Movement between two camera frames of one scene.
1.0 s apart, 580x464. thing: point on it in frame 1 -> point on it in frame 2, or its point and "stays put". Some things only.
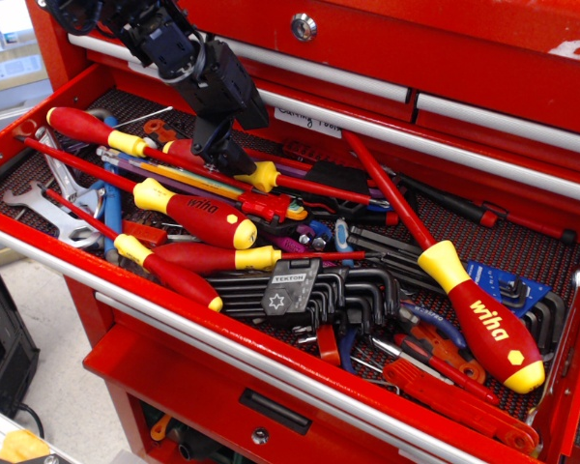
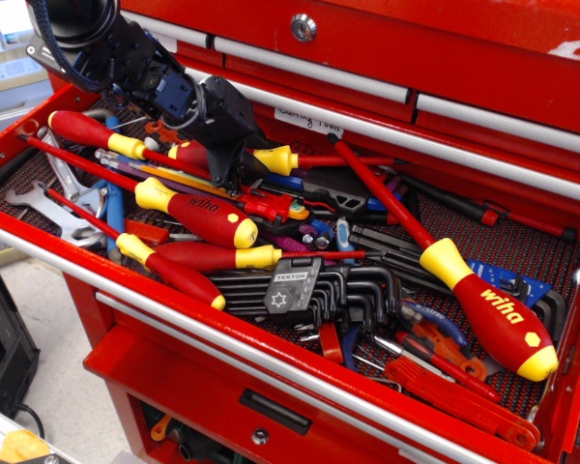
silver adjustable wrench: [88, 199] stays put
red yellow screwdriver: [264, 177] -> [271, 160]
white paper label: [306, 123] stays put
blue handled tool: [113, 199] stays put
